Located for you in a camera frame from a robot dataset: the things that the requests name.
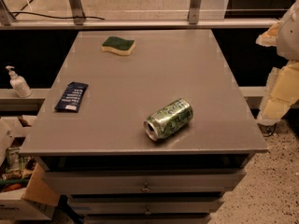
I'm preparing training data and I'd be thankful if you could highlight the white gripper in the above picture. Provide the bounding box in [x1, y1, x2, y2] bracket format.
[255, 0, 299, 126]

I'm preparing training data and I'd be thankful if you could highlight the green soda can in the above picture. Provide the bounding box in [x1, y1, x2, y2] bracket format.
[144, 99, 193, 141]

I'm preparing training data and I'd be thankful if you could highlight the green yellow sponge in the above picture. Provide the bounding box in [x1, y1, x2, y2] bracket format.
[101, 36, 135, 56]

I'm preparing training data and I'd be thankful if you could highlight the top drawer with knob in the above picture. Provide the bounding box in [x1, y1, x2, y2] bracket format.
[43, 169, 246, 195]

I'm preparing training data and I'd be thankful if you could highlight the drawer with knob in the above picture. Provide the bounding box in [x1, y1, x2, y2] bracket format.
[68, 197, 223, 215]
[43, 169, 246, 195]

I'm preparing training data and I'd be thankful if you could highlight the grey drawer cabinet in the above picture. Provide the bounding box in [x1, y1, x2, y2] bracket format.
[21, 30, 266, 224]

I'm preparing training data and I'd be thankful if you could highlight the dark blue snack packet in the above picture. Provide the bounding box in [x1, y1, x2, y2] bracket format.
[54, 82, 89, 113]

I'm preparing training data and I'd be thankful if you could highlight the white pump soap bottle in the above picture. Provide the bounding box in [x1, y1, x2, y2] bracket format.
[6, 65, 32, 98]

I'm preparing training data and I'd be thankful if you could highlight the cardboard box with clutter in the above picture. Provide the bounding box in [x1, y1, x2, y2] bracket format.
[0, 115, 59, 220]

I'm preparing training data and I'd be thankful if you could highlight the black cable by bracket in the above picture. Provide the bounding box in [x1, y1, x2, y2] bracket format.
[263, 123, 278, 138]

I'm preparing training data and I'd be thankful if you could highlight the metal railing frame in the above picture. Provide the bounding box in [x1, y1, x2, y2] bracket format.
[0, 0, 299, 31]

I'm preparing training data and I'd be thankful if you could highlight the black cable on floor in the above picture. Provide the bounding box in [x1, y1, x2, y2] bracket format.
[8, 10, 107, 21]

